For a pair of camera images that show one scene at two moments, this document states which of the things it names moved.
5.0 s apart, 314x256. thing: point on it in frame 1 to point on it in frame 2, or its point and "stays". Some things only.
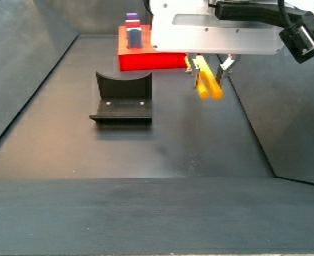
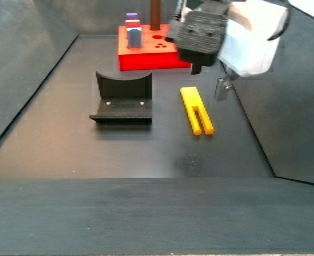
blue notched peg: [135, 38] stays
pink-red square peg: [135, 23] stays
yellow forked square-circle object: [208, 83] to [192, 99]
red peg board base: [145, 58] stays
